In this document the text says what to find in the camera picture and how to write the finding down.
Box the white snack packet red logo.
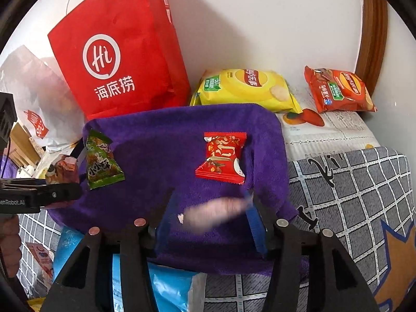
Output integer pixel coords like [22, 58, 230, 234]
[26, 242, 55, 283]

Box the pale pink small snack packet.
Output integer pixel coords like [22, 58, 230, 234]
[177, 197, 251, 235]

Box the person's left hand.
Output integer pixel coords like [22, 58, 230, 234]
[0, 216, 22, 278]

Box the wooden headboard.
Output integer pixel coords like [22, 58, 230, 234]
[9, 123, 43, 170]

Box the blue tissue box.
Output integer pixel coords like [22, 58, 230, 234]
[54, 227, 209, 312]

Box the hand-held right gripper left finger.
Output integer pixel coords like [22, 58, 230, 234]
[41, 188, 178, 312]

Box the grey checked blanket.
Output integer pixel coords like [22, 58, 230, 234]
[13, 146, 415, 312]

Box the red candy packet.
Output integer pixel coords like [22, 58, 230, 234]
[195, 132, 248, 186]

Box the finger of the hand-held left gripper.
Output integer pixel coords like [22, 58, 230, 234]
[32, 181, 83, 209]
[69, 140, 88, 165]

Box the yellow chips bag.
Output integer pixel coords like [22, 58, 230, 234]
[189, 69, 303, 114]

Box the red chips bag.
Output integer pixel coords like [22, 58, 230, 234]
[304, 66, 378, 114]

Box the brown wooden door frame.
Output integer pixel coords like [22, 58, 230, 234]
[354, 0, 389, 82]

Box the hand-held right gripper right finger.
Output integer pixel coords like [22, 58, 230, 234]
[242, 190, 379, 312]

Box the reddish brown packet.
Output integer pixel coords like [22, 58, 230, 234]
[52, 155, 81, 185]

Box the green snack packet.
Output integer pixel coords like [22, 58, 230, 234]
[84, 129, 126, 191]

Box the purple towel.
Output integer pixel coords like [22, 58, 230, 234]
[49, 103, 309, 280]

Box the white printed sheet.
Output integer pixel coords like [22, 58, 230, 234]
[276, 104, 381, 163]

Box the white plastic shopping bag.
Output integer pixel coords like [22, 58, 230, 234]
[0, 45, 87, 147]

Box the red paper bag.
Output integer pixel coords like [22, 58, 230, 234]
[48, 0, 192, 121]

